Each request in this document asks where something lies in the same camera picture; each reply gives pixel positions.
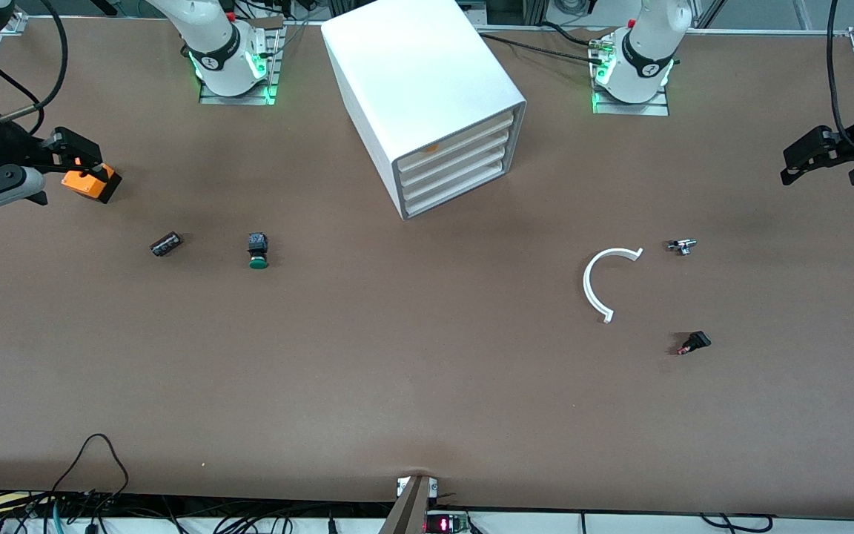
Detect white plastic drawer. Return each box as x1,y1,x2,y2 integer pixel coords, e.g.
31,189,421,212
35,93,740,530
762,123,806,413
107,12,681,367
400,132,512,190
402,147,509,203
397,111,516,177
404,161,506,217

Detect orange and black box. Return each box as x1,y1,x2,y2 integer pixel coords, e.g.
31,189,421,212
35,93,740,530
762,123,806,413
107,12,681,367
61,162,123,205

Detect device with red display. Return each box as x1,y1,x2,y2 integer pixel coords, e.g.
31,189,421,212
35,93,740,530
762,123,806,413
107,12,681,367
423,511,471,534

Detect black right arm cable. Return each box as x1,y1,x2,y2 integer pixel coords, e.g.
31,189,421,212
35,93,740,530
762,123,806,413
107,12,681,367
0,0,70,136

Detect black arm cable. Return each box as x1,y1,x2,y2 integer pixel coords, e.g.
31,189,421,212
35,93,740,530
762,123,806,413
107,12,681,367
825,0,854,154
0,0,70,136

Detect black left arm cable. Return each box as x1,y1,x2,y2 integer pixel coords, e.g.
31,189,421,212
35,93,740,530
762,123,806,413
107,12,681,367
825,0,854,154

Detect aluminium table edge rail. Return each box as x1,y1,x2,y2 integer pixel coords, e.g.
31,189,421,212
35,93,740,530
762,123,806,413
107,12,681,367
471,24,854,37

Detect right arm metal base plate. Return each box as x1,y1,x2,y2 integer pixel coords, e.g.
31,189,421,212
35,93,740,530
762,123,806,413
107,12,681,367
199,26,282,107

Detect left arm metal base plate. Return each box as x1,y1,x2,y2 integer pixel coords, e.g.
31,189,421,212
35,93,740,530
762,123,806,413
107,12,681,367
591,37,672,117

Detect white plastic C-shaped ring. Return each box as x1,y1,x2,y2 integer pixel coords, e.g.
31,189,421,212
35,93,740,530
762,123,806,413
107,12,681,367
583,247,644,324

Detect black looped cable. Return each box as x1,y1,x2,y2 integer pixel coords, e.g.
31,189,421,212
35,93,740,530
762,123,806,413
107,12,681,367
48,433,131,514

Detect black cable on table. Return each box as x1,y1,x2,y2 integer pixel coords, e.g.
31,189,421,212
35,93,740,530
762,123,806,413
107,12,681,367
478,32,607,65

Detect white drawer cabinet grey frame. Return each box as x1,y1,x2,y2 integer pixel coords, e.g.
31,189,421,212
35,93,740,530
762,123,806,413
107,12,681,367
321,0,528,221

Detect tangled black cable bundle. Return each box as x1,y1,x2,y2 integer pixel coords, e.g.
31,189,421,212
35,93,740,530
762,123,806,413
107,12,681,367
0,488,387,534

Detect brown camera post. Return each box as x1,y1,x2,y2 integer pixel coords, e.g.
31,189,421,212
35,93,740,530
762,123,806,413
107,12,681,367
378,475,434,534

